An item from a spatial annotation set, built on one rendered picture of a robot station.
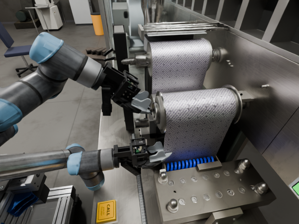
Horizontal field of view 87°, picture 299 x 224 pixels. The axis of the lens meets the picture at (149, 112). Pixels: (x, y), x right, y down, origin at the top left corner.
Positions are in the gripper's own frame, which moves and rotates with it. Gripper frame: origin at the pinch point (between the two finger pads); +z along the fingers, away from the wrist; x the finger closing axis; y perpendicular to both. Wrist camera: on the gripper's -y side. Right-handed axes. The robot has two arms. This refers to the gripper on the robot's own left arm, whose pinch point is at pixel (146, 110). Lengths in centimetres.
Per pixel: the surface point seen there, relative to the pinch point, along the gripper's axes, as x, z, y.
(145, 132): 0.0, 6.5, -9.0
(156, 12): 64, 0, 26
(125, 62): 22.0, -9.9, 3.6
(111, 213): -19.4, 7.4, -35.9
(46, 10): 682, -162, -201
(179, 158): -8.3, 21.8, -8.1
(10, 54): 301, -119, -196
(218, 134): -8.4, 24.5, 9.9
